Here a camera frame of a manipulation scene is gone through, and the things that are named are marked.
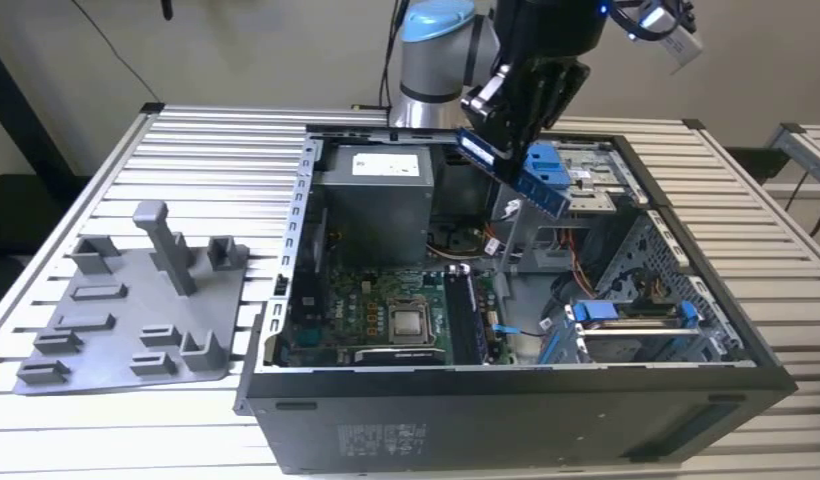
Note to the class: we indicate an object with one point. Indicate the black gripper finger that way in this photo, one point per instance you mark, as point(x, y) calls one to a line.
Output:
point(563, 90)
point(517, 150)

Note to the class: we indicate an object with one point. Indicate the RAM stick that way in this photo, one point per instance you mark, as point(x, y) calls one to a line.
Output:
point(477, 147)

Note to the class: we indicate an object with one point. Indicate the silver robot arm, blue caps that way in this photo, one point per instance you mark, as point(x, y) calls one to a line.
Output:
point(430, 65)

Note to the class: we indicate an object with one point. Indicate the grey metal drive cage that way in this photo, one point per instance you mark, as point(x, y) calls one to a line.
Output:
point(590, 200)

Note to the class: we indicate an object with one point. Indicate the grey power supply unit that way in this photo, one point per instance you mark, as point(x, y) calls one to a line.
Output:
point(376, 215)

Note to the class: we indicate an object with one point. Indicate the black box beside table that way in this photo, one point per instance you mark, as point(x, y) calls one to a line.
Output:
point(757, 162)

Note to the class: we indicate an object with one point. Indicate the hard disk in blue carrier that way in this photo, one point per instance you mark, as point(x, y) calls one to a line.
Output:
point(597, 310)

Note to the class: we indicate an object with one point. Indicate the metal CPU socket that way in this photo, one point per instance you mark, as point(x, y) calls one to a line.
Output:
point(410, 303)

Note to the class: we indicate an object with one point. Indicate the green motherboard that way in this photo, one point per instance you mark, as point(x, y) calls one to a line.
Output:
point(356, 295)

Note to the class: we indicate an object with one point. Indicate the neighbouring metal slat table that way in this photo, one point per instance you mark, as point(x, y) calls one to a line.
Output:
point(803, 150)

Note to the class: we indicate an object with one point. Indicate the silver CPU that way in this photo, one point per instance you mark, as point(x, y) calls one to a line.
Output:
point(408, 326)

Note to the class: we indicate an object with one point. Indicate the black graphics card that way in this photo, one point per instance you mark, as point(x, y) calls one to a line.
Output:
point(399, 356)

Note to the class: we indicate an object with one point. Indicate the black open PC case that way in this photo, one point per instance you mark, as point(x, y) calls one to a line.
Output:
point(450, 425)

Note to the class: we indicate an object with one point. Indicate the small black hanging rod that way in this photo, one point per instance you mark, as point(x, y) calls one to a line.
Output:
point(166, 7)

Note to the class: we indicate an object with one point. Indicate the grey plastic parts rack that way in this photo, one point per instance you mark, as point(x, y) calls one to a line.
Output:
point(150, 300)

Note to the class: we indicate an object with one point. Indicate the black seat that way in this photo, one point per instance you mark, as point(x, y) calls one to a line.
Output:
point(23, 215)

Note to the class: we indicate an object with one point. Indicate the blue drive latch bracket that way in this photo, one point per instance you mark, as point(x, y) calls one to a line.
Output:
point(550, 172)

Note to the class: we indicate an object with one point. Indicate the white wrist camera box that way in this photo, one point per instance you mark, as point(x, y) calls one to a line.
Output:
point(677, 42)

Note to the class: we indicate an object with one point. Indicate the black slanted post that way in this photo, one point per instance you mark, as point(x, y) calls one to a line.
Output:
point(23, 100)

